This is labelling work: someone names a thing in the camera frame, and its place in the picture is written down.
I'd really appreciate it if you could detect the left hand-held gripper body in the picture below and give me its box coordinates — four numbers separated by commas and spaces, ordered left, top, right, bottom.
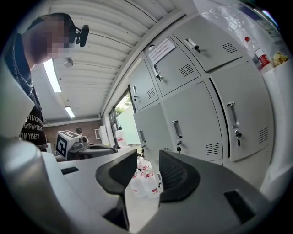
55, 130, 119, 160

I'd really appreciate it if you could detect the black printed T-shirt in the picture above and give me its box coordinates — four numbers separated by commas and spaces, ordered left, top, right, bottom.
4, 33, 48, 151

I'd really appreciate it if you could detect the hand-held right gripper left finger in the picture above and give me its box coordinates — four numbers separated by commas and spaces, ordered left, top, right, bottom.
95, 149, 138, 196

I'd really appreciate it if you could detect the black-framed window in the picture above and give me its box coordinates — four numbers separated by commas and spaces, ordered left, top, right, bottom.
109, 91, 141, 147

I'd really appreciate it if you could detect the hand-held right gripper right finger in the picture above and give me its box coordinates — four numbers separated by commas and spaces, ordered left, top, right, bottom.
158, 149, 201, 203

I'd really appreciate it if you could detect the large white container red label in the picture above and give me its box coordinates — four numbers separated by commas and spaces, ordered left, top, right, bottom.
115, 129, 129, 149

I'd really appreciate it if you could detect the rectangular ceiling light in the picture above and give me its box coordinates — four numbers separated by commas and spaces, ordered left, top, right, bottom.
64, 106, 76, 119
43, 58, 62, 93

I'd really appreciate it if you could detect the white paper notice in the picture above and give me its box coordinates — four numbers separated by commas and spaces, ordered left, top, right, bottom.
147, 38, 177, 64

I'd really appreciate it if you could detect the grey metal locker cabinet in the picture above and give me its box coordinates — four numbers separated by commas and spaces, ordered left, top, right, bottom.
128, 14, 275, 190

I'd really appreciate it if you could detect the person's head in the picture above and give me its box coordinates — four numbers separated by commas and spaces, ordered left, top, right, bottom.
22, 12, 77, 66

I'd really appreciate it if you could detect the cluster of clear water jugs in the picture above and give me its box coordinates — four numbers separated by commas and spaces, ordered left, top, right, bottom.
129, 157, 163, 199

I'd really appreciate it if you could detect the clear bottle red label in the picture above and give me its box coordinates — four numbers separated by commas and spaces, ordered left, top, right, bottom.
242, 35, 273, 71

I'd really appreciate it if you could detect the black head-worn camera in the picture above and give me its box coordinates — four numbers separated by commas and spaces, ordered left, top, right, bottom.
75, 24, 90, 48

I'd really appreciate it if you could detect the silver chain necklace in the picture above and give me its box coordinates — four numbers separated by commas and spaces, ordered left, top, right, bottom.
11, 41, 34, 96

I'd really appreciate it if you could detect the yellow crumpled bag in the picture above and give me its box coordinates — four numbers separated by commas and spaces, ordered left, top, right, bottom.
271, 51, 290, 68

